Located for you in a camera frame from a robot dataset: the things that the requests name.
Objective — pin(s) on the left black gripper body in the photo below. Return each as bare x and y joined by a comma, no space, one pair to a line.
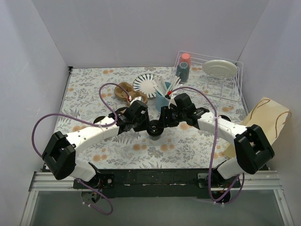
143,118

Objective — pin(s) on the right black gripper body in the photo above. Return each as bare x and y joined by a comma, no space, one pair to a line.
165,117

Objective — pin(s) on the black coffee cup lid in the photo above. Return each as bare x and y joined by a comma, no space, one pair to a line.
153,131

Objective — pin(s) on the dark paper coffee cup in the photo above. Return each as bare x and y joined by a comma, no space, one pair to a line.
154,138

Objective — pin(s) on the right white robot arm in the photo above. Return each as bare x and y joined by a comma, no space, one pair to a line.
252,147

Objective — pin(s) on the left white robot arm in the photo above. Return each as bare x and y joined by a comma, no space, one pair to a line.
61,150

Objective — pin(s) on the blue straw holder cup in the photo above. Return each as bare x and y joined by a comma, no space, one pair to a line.
161,100

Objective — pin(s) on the brown cardboard cup carrier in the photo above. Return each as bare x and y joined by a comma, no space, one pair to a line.
120,93

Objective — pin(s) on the stack of black lids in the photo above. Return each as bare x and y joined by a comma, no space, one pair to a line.
98,119

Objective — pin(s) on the blue striped plate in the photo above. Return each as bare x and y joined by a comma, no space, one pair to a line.
145,83

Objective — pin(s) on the dark teal cup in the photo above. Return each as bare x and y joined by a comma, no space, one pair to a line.
183,71

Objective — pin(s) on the pink cup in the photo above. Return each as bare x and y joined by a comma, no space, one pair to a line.
185,57

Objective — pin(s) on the cream white plate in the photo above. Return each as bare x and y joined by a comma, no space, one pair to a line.
220,68

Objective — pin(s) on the brown paper bag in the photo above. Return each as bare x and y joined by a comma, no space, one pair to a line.
270,116

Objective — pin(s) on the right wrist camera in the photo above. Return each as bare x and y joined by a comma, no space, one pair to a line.
170,96

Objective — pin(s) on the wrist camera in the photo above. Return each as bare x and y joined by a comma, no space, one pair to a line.
131,100
170,96

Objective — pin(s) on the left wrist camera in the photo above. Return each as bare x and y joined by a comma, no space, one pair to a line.
131,100

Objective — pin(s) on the white wire dish rack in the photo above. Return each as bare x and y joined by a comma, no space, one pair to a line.
221,91

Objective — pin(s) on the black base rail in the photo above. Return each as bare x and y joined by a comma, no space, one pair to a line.
124,183

